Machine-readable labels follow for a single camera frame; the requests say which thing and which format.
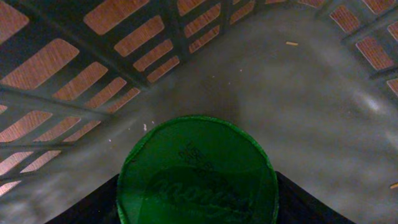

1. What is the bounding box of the grey plastic mesh basket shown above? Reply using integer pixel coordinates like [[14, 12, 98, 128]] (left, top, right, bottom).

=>
[[1, 7, 397, 223]]

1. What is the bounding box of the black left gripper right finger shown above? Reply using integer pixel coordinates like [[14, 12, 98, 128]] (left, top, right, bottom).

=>
[[276, 172, 354, 224]]

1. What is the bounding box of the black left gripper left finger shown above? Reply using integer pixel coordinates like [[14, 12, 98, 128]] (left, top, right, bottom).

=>
[[45, 174, 120, 224]]

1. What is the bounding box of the green lid jar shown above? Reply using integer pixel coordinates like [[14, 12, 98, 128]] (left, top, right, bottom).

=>
[[116, 115, 279, 224]]

